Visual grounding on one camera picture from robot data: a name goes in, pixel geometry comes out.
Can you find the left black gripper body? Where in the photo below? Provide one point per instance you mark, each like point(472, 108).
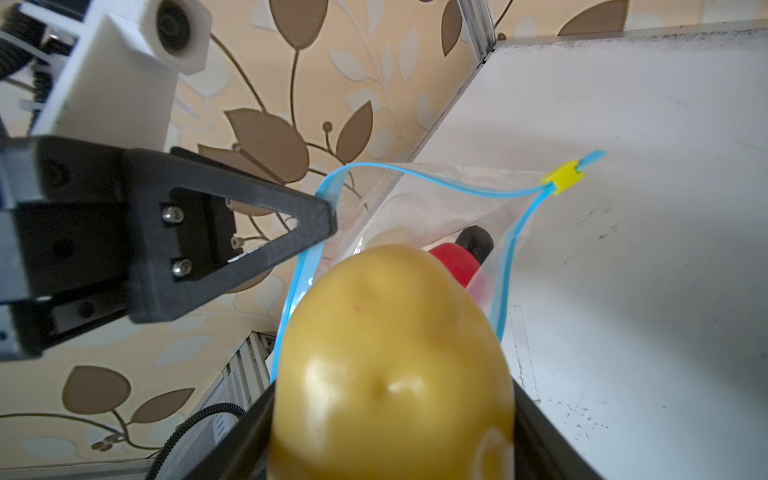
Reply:
point(64, 242)

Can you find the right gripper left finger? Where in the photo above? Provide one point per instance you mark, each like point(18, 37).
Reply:
point(243, 453)

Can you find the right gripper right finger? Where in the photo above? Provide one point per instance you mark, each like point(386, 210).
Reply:
point(541, 451)

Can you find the yellow potato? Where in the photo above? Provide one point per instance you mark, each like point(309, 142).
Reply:
point(389, 370)

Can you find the red apple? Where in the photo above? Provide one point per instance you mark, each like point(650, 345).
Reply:
point(458, 261)

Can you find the clear zip top bag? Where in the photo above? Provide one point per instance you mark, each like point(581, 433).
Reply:
point(422, 206)

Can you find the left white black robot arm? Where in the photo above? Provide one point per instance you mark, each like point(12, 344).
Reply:
point(26, 41)

